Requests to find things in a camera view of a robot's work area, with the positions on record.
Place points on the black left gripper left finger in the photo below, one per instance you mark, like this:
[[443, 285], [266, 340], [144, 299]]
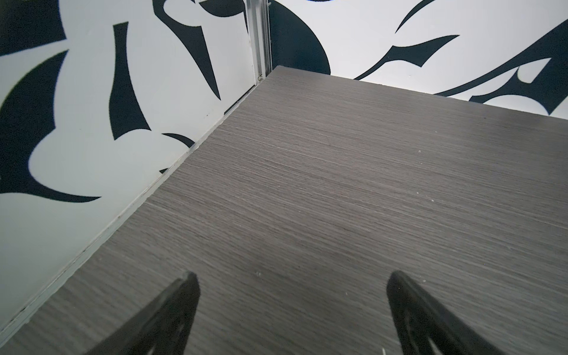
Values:
[[161, 327]]

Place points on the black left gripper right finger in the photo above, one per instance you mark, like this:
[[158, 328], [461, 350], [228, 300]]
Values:
[[422, 323]]

